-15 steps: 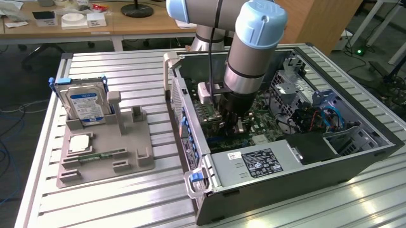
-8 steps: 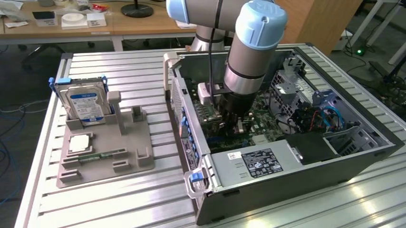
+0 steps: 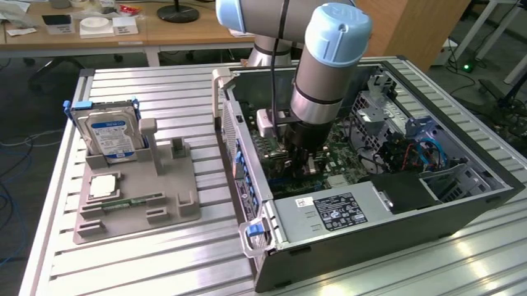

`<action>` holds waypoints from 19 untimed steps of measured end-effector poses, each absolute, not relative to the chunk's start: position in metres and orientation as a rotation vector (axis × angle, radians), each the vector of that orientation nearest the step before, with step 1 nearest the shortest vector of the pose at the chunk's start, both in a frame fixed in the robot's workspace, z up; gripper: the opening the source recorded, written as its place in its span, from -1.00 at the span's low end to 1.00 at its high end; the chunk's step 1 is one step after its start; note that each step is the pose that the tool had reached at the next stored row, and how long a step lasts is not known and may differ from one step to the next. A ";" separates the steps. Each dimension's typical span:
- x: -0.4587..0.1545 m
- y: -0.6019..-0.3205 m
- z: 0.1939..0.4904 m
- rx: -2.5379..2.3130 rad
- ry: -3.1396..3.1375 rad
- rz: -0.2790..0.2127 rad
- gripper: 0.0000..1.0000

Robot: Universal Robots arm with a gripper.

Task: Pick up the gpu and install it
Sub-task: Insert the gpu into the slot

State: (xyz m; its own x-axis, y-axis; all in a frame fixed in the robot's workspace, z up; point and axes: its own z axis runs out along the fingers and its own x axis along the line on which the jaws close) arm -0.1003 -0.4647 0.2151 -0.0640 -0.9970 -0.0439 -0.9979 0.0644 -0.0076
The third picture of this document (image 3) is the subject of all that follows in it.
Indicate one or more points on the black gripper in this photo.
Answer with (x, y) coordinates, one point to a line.
(307, 138)

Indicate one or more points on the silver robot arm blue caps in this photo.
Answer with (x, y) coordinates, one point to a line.
(324, 61)

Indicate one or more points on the green motherboard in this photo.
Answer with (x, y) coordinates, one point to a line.
(346, 160)

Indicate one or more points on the chipset heat sink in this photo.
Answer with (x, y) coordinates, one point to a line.
(339, 182)

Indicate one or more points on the grey power supply unit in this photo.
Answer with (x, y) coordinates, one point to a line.
(308, 222)

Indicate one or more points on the black plastic shroud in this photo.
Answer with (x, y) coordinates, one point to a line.
(399, 191)

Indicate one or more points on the grey metal disk bay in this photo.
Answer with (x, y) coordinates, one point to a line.
(452, 185)

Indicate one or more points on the open black PC case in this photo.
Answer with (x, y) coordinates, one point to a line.
(350, 256)

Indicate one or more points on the grey parts rack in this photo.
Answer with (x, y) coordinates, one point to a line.
(140, 182)

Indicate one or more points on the wooden cabinet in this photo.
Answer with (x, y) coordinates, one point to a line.
(424, 31)

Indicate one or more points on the wooden desk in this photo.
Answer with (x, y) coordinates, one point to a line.
(164, 34)

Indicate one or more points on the hard disk in blue carrier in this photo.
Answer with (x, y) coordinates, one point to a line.
(107, 135)

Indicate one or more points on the green RAM stick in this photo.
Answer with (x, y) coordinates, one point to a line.
(123, 204)

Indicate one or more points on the black round lamp base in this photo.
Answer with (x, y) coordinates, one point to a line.
(178, 13)

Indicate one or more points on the silver CPU chip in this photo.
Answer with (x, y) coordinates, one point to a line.
(103, 186)

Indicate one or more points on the plain white box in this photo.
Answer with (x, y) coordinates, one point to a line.
(124, 26)

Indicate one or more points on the red packet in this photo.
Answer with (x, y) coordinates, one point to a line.
(128, 9)

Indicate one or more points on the white box black lid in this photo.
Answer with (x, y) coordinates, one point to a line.
(59, 24)

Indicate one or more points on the white paper label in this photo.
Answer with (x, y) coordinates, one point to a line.
(20, 31)

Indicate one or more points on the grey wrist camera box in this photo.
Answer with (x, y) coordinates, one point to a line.
(266, 123)

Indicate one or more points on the white desk frame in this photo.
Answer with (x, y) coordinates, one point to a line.
(474, 31)

